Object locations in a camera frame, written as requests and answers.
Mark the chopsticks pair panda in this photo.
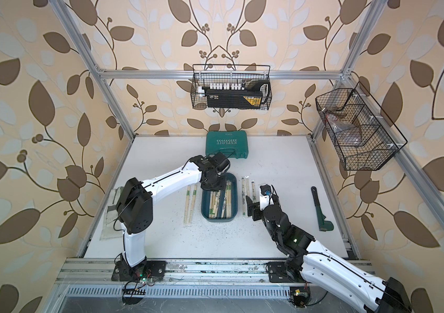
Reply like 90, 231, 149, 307
240, 177, 246, 216

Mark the teal plastic storage box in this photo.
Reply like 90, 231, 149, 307
201, 173, 238, 222

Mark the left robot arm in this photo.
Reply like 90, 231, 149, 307
116, 153, 231, 269

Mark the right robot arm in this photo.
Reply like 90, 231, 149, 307
245, 195, 412, 312

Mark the wrapped chopsticks pair box right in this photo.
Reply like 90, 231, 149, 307
223, 181, 232, 219

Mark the wrapped chopsticks pair box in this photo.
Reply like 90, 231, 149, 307
209, 190, 221, 219
223, 181, 232, 219

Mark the wrapped chopsticks pair box left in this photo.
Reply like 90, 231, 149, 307
209, 190, 221, 219

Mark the black yellow box in basket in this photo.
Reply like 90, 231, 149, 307
197, 81, 272, 110

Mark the green tool case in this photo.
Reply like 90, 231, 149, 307
205, 130, 249, 159

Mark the green pipe wrench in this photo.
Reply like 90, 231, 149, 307
311, 186, 334, 232

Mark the plastic bag in basket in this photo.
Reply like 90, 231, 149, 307
325, 111, 362, 146

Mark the grey work glove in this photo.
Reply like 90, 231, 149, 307
100, 186, 124, 241

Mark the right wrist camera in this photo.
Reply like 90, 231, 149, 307
259, 185, 274, 211

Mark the black wire basket back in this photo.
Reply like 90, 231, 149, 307
190, 63, 272, 110

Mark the black wire basket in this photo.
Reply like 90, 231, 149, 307
315, 82, 408, 171
190, 63, 272, 110

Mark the black wire basket right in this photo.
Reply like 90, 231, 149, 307
315, 82, 408, 171

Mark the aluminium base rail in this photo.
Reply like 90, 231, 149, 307
55, 257, 285, 285

